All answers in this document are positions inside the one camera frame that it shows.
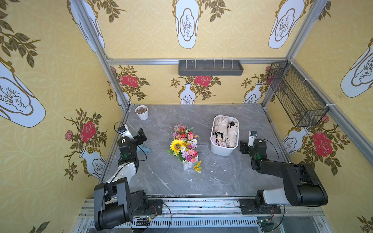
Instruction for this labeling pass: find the artificial flower bouquet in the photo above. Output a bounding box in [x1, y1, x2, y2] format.
[167, 124, 202, 173]

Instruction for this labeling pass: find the grey wall shelf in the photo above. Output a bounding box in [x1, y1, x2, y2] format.
[178, 59, 244, 76]

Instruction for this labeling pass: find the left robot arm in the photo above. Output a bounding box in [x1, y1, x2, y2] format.
[94, 129, 147, 231]

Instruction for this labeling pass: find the cream umbrella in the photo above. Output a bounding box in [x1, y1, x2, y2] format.
[225, 118, 239, 148]

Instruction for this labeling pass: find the white pot with pebbles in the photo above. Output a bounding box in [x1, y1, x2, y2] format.
[135, 105, 149, 120]

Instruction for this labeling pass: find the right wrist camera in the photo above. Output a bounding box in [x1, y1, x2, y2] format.
[248, 131, 258, 147]

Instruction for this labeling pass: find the light pink umbrella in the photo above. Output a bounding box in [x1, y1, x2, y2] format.
[211, 132, 228, 148]

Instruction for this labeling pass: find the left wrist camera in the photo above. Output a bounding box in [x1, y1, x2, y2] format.
[118, 125, 134, 139]

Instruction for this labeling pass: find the tan umbrella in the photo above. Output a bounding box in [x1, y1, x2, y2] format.
[213, 116, 230, 136]

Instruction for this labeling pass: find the white plastic storage box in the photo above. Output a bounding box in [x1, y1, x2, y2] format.
[210, 115, 240, 157]

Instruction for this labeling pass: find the black wire mesh basket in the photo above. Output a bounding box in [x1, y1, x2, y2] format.
[267, 62, 330, 127]

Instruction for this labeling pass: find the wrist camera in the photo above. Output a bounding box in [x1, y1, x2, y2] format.
[118, 125, 134, 139]
[248, 131, 258, 147]

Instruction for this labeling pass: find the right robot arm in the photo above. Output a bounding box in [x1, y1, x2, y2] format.
[239, 139, 328, 214]

